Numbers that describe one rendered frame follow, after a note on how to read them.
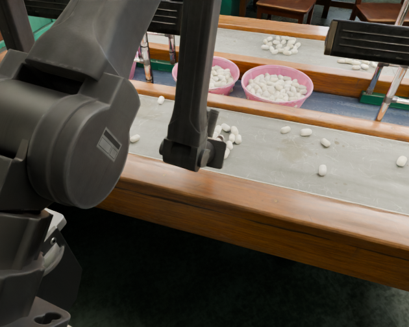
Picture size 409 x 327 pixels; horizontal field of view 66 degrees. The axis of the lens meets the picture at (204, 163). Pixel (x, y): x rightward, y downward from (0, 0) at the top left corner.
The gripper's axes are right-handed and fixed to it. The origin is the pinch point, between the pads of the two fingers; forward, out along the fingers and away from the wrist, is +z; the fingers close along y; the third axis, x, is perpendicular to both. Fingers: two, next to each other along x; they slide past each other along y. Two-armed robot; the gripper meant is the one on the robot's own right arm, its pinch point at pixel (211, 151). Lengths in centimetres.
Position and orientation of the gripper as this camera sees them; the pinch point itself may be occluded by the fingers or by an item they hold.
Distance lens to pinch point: 84.2
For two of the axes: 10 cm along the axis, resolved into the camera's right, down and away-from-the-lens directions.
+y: -9.6, -2.0, 2.1
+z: 2.3, -0.5, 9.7
